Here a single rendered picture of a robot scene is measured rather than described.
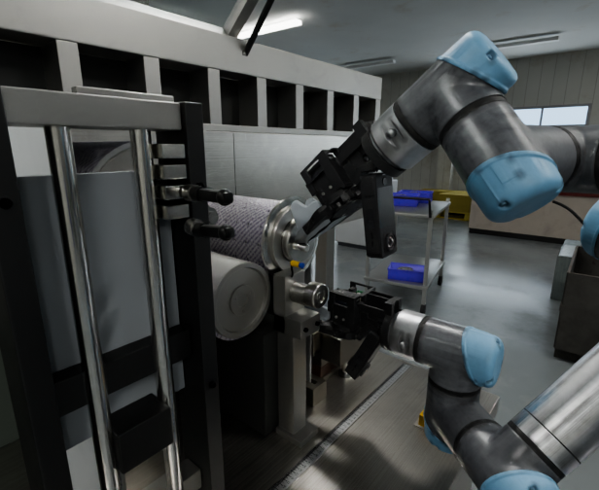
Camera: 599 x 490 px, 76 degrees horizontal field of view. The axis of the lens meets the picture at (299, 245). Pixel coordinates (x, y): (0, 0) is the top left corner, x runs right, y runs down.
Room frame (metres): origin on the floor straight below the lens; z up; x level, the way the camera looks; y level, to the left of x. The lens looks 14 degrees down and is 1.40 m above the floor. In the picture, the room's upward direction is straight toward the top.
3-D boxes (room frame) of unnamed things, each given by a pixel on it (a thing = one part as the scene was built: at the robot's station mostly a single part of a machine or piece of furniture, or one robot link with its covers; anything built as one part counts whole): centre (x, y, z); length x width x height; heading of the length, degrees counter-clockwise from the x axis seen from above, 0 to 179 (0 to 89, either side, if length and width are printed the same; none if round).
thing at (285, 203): (0.64, 0.01, 1.25); 0.15 x 0.01 x 0.15; 140
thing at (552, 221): (6.62, -4.15, 0.40); 2.11 x 1.71 x 0.79; 143
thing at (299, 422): (0.59, 0.00, 1.05); 0.06 x 0.05 x 0.31; 50
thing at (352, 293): (0.61, -0.11, 1.12); 0.12 x 0.08 x 0.09; 50
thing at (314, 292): (0.56, -0.03, 1.18); 0.04 x 0.02 x 0.04; 140
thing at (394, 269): (3.51, -1.02, 0.51); 1.09 x 0.64 x 1.03; 146
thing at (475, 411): (0.50, -0.24, 1.01); 0.11 x 0.08 x 0.11; 8
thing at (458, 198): (8.15, -3.11, 0.24); 1.35 x 0.93 x 0.49; 53
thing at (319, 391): (0.77, 0.07, 0.92); 0.28 x 0.04 x 0.04; 50
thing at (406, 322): (0.56, -0.17, 1.11); 0.08 x 0.05 x 0.08; 140
